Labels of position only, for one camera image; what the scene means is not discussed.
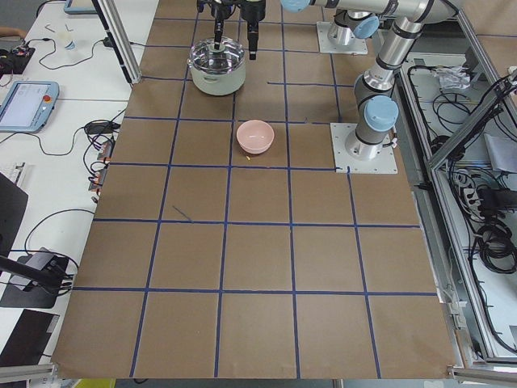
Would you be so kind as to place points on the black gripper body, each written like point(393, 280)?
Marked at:
point(253, 11)
point(218, 15)

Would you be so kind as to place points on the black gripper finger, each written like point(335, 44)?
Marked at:
point(253, 39)
point(218, 33)

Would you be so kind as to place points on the glass pot lid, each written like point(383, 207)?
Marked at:
point(204, 57)

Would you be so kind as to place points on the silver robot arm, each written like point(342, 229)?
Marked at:
point(361, 24)
point(377, 111)

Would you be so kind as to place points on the pale green cooking pot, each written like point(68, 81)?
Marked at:
point(222, 84)

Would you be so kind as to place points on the pink bowl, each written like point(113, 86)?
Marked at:
point(255, 136)

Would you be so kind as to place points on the black power adapter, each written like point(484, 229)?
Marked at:
point(101, 127)

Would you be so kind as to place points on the blue teach pendant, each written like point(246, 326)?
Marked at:
point(28, 105)

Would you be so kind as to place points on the brown paper table mat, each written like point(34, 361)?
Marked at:
point(206, 261)

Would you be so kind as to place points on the white keyboard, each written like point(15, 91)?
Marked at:
point(14, 171)

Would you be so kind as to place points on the black monitor stand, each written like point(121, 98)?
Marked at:
point(38, 278)

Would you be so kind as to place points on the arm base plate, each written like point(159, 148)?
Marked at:
point(354, 157)
point(340, 40)

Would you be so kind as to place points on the aluminium frame post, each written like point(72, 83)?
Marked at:
point(112, 24)

